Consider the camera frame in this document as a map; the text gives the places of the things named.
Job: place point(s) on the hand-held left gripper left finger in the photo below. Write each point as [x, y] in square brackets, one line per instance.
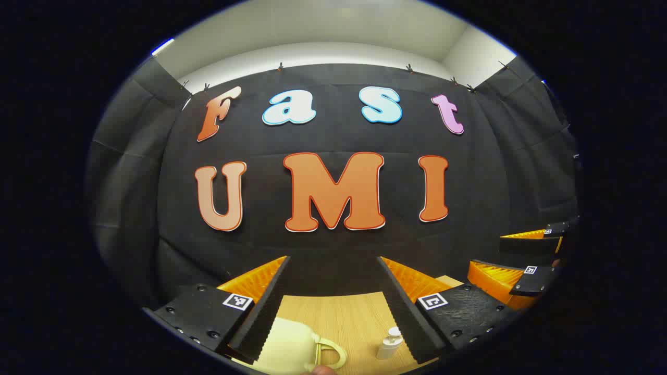
[266, 317]

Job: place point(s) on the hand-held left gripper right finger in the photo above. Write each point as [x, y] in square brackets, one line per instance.
[404, 317]

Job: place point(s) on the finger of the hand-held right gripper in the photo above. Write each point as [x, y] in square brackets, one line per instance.
[526, 246]
[536, 281]

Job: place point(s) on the white pump bottle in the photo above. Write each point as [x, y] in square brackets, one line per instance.
[388, 346]

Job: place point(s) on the pale yellow small suitcase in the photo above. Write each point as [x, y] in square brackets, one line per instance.
[286, 344]

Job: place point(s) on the ceiling light strip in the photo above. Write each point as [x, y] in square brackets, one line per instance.
[162, 47]

